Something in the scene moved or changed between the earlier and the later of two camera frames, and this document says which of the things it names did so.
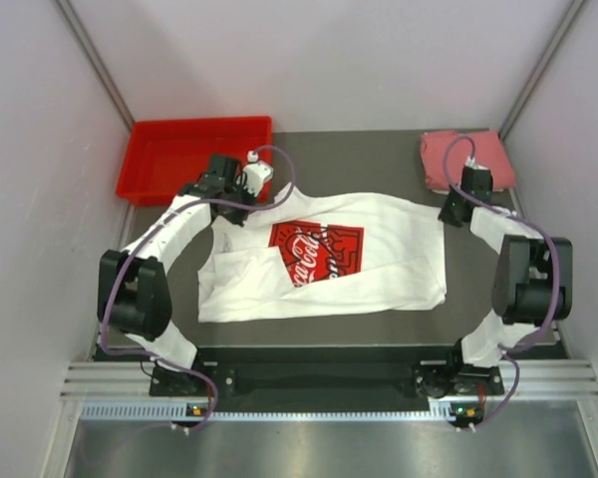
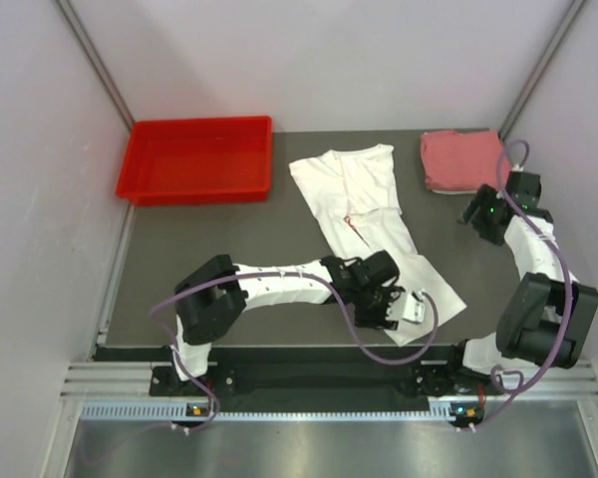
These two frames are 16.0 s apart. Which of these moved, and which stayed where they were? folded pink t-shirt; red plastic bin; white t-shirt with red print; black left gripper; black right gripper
Moved: white t-shirt with red print; black left gripper; black right gripper
Stayed: red plastic bin; folded pink t-shirt
